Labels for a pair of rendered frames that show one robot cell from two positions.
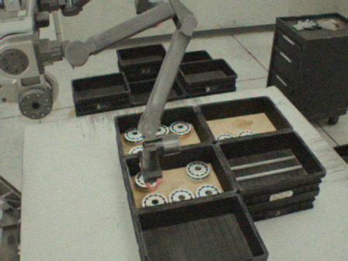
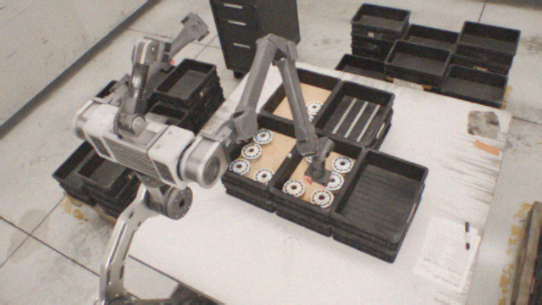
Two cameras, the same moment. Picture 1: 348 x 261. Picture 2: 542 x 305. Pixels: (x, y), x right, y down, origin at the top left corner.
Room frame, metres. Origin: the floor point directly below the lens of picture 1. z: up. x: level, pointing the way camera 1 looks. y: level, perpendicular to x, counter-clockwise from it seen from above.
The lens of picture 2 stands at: (0.23, 0.86, 2.45)
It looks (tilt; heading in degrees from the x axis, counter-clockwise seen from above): 49 degrees down; 322
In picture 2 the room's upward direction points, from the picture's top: 11 degrees counter-clockwise
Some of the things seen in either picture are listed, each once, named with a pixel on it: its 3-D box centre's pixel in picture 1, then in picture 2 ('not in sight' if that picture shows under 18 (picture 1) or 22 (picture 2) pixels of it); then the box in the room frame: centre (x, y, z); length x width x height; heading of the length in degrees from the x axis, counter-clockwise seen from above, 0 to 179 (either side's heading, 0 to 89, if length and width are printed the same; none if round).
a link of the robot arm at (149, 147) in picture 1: (152, 149); (318, 159); (0.98, 0.07, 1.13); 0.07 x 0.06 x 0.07; 106
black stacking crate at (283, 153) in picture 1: (267, 168); (354, 119); (1.17, -0.41, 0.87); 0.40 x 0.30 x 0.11; 104
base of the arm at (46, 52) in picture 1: (49, 51); (221, 141); (1.10, 0.40, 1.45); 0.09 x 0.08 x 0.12; 16
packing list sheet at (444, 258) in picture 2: not in sight; (447, 252); (0.44, -0.14, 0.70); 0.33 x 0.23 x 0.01; 106
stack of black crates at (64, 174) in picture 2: not in sight; (91, 171); (2.69, 0.63, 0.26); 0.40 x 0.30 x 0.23; 106
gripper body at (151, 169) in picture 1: (151, 162); (318, 169); (0.99, 0.08, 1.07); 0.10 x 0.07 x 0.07; 13
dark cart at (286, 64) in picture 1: (311, 74); (258, 24); (2.75, -1.18, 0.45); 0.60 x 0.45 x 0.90; 106
